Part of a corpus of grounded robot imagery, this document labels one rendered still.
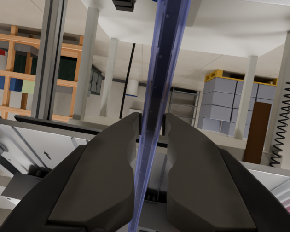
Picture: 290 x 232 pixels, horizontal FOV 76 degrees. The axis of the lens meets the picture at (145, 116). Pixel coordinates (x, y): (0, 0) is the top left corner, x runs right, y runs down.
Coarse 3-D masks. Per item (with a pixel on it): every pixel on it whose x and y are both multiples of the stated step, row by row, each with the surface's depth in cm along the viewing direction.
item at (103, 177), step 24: (120, 120) 11; (96, 144) 9; (120, 144) 9; (96, 168) 8; (120, 168) 8; (72, 192) 7; (96, 192) 7; (120, 192) 7; (72, 216) 6; (96, 216) 6; (120, 216) 7
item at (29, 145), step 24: (0, 120) 27; (24, 120) 33; (48, 120) 32; (24, 144) 30; (48, 144) 28; (72, 144) 27; (24, 168) 39; (48, 168) 37; (168, 168) 27; (264, 168) 23
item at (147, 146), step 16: (160, 0) 8; (176, 0) 8; (160, 16) 8; (176, 16) 8; (160, 32) 9; (176, 32) 9; (160, 48) 9; (176, 48) 9; (160, 64) 10; (160, 80) 10; (160, 96) 11; (144, 112) 12; (160, 112) 12; (144, 128) 13; (160, 128) 13; (144, 144) 14; (144, 160) 16; (144, 176) 17; (144, 192) 20; (128, 224) 27
